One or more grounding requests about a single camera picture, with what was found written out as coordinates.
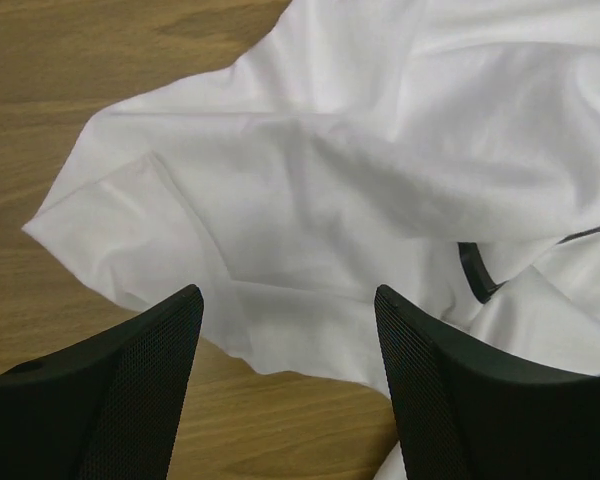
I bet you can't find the white t-shirt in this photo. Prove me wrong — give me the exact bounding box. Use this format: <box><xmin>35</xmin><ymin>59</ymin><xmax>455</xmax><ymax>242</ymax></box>
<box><xmin>20</xmin><ymin>0</ymin><xmax>600</xmax><ymax>480</ymax></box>

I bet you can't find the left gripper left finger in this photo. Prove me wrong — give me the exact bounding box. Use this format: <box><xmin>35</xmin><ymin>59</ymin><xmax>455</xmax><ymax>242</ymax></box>
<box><xmin>0</xmin><ymin>285</ymin><xmax>203</xmax><ymax>479</ymax></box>

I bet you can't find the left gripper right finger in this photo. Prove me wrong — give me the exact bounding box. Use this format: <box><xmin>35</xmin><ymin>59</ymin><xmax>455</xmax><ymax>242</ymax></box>
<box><xmin>374</xmin><ymin>285</ymin><xmax>600</xmax><ymax>480</ymax></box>

